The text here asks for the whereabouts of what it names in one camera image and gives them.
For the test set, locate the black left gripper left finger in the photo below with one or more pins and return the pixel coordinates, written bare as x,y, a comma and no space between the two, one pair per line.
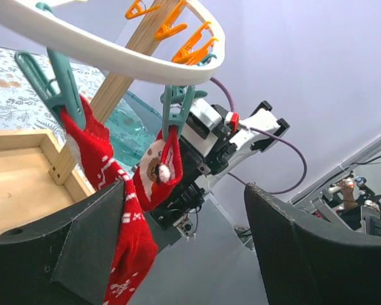
57,248

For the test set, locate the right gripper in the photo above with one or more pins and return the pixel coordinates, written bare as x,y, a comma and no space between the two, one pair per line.
189,194

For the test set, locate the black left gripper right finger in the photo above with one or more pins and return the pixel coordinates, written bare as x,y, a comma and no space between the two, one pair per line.
306,260

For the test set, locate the red snowflake sock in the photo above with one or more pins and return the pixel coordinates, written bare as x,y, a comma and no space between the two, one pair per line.
135,249

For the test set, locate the white round clip hanger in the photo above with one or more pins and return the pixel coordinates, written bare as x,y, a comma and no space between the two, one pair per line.
36,21

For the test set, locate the red bear sock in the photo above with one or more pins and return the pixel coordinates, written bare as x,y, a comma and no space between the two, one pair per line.
159,171

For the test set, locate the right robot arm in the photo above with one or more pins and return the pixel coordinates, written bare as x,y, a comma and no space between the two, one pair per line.
192,279

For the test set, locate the teal plastic basin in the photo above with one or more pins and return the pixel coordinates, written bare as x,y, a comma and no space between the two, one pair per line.
134,126

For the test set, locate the wooden clothes rack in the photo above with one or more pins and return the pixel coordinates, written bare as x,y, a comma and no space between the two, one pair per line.
27,191

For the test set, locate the floral table mat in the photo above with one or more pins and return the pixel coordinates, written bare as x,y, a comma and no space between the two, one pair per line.
20,106

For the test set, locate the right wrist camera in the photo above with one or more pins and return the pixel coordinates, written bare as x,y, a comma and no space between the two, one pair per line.
198,129

